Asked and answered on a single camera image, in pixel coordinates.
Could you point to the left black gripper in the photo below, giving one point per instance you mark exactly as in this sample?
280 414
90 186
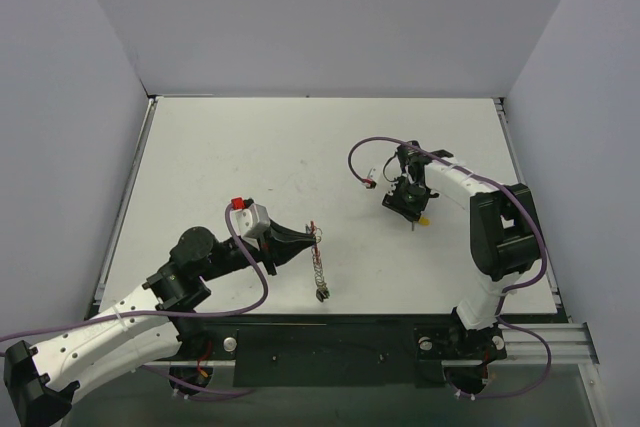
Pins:
270 254

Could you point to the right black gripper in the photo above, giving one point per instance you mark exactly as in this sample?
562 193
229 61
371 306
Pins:
405 204

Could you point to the red handled metal key organizer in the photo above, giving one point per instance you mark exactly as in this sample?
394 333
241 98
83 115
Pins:
319 278

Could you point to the black key tag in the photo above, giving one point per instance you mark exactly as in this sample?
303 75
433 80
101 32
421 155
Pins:
322 294

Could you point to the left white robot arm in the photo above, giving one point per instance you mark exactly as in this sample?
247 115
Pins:
158 319

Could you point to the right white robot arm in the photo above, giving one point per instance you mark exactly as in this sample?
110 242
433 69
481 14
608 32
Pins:
503 245

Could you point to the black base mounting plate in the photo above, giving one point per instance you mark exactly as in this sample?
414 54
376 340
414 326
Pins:
349 350

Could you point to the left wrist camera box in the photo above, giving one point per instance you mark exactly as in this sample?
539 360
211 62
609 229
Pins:
251 219

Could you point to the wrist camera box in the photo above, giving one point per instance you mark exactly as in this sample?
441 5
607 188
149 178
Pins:
370 181
251 219

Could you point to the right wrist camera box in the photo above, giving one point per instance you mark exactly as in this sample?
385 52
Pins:
370 181

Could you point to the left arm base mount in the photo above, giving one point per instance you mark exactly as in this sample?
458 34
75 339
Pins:
193 382

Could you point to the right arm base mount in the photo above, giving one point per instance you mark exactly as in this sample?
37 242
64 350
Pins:
449 354

